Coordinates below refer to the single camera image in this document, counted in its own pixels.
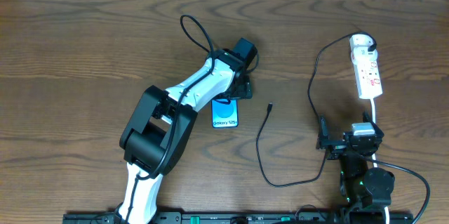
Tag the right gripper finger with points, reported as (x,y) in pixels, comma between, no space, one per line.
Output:
(323,139)
(367,118)

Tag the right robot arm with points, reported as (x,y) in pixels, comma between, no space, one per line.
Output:
(367,190)

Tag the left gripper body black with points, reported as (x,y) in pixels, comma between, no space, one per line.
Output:
(243,90)

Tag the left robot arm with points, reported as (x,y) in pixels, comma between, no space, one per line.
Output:
(158,130)

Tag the Samsung Galaxy smartphone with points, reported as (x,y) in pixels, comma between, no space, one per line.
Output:
(224,113)

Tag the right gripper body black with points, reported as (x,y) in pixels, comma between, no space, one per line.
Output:
(337,142)

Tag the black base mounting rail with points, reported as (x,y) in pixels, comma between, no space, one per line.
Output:
(243,218)

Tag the white power strip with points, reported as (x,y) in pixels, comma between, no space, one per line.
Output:
(366,72)

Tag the white USB charger adapter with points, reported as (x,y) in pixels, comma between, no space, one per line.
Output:
(360,40)

